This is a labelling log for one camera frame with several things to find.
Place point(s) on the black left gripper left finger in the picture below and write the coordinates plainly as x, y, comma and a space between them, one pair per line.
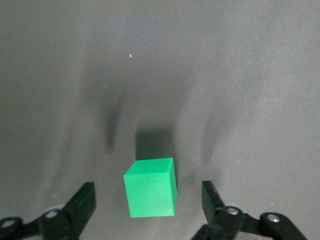
80, 207

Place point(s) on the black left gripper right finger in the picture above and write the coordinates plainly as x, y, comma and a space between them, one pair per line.
215, 210

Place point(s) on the small green cube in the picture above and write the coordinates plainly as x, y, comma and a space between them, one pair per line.
150, 192

